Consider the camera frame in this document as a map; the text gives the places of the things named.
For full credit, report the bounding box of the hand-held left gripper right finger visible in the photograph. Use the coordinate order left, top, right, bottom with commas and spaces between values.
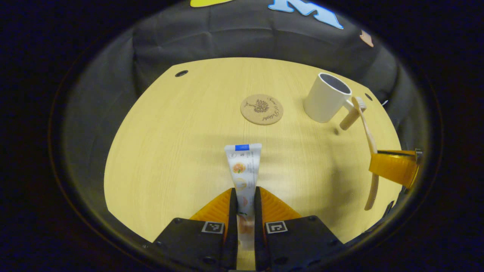
254, 186, 345, 271

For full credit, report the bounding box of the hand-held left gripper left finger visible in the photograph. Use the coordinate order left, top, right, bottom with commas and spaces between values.
153, 187, 239, 270

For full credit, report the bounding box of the wooden toothbrush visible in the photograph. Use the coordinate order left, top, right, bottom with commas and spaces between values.
351, 96, 380, 211

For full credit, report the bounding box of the white toothpaste tube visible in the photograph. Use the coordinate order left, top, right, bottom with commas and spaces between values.
224, 143, 263, 250

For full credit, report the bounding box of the white cup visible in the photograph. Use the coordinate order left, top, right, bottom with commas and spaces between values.
303, 72, 368, 131

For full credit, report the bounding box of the round cork coaster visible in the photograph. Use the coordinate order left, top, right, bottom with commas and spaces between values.
240, 94, 284, 126

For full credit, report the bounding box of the wooden desktop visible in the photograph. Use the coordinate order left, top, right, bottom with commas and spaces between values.
104, 57, 402, 271

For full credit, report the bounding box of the black backdrop cloth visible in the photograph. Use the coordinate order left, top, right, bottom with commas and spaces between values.
60, 0, 431, 231

